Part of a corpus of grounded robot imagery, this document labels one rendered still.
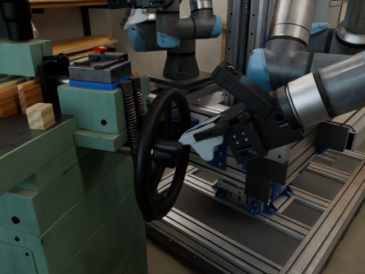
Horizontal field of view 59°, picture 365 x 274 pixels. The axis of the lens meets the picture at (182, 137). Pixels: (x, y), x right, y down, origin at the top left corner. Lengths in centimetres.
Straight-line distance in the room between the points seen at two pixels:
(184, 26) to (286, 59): 52
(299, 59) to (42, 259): 61
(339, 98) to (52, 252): 60
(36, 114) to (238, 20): 82
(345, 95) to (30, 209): 55
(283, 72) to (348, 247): 135
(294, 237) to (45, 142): 110
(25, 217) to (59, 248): 11
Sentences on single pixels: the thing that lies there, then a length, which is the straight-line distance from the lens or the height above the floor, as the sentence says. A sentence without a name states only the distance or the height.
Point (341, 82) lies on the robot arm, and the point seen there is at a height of 102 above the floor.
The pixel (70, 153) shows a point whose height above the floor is 83.
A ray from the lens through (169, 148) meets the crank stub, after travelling 57.
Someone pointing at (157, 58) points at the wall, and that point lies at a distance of 442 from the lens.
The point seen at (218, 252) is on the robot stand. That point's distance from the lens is 131.
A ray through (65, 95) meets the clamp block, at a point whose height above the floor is 94.
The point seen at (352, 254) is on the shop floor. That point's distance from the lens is 181.
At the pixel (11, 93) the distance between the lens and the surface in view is 76.
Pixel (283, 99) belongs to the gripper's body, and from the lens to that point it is 50.
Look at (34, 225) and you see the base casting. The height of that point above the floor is 74.
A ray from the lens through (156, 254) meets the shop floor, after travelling 162.
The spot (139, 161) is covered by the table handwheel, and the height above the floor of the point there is 86.
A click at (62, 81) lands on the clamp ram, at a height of 95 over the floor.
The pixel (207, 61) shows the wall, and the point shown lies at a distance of 411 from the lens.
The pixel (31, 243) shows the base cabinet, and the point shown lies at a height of 69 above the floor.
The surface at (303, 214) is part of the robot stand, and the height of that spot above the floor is 21.
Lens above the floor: 114
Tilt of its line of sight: 25 degrees down
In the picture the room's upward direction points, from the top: straight up
